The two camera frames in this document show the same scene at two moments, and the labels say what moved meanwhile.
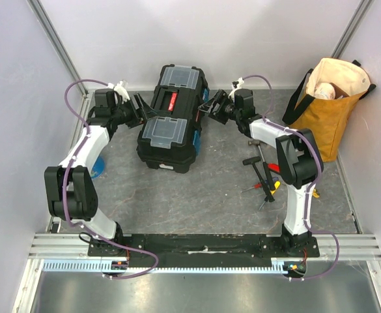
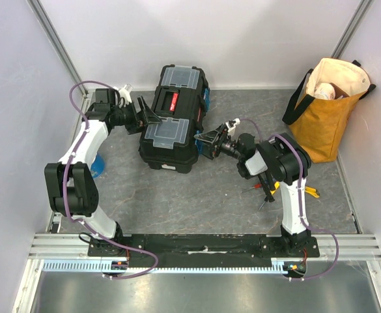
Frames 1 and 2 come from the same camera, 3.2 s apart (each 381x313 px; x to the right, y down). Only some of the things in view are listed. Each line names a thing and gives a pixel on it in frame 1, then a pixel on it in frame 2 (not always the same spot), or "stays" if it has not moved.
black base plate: x=198 y=246 stays
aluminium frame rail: x=70 y=246 stays
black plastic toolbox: x=170 y=140 stays
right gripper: x=215 y=107 → x=216 y=143
